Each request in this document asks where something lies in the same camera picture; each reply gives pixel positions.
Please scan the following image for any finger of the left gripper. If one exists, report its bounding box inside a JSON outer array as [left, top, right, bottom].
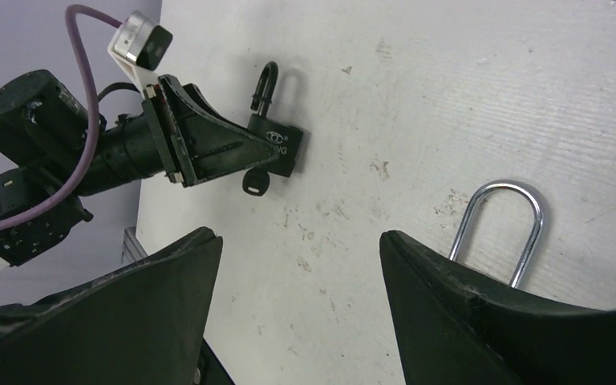
[[157, 75, 279, 186]]

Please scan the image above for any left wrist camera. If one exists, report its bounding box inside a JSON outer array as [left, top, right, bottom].
[[107, 11, 173, 93]]

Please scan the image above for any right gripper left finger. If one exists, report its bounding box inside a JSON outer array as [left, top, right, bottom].
[[0, 227, 223, 384]]

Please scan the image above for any brass padlock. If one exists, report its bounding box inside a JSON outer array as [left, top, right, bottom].
[[447, 178, 548, 290]]

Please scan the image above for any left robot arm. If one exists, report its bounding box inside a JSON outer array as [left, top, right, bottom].
[[0, 69, 279, 265]]

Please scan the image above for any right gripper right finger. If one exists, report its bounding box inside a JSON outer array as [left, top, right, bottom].
[[379, 230, 616, 384]]

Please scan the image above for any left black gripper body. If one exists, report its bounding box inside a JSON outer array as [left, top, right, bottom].
[[142, 84, 186, 185]]

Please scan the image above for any black head key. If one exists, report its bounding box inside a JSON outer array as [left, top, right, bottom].
[[242, 168, 270, 197]]

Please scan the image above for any black padlock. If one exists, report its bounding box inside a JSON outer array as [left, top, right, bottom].
[[248, 61, 304, 177]]

